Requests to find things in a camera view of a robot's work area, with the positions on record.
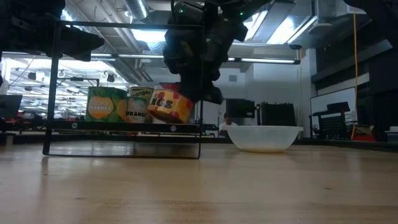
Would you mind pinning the mixed fruit pink can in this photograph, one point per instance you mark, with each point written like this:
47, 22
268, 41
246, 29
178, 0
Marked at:
169, 85

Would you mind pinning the yellow pink-dotted rings can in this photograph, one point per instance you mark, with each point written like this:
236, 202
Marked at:
169, 107

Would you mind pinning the teal orange-slice short can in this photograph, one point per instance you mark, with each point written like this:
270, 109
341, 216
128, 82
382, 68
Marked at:
138, 112

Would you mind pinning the green sliced peaches can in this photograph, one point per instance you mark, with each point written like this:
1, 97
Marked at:
104, 105

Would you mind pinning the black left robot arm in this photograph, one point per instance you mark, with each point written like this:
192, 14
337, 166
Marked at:
25, 31

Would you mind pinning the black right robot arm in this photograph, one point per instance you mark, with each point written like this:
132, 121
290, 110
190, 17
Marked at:
217, 34

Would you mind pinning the black equipment box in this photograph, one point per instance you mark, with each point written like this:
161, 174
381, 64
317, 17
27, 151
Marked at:
239, 109

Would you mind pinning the person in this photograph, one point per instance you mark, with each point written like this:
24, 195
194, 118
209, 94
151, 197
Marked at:
227, 124

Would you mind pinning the black equipment rack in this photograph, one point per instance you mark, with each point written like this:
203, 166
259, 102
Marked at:
276, 115

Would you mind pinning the white translucent plastic bowl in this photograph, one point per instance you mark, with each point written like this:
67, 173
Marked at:
264, 138

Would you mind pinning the black office monitor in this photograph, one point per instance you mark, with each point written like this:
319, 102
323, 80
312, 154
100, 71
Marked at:
9, 105

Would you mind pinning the whiteboard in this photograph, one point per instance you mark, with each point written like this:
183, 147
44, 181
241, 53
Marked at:
329, 96

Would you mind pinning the black desk stand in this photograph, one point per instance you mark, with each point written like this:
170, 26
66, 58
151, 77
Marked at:
334, 127

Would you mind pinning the black frame clear shelf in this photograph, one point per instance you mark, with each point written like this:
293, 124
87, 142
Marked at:
51, 93

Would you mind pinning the silver ventilation duct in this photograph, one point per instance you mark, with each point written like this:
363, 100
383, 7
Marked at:
136, 7

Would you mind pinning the black aluminium table frame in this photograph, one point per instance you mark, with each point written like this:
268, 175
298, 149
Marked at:
342, 144

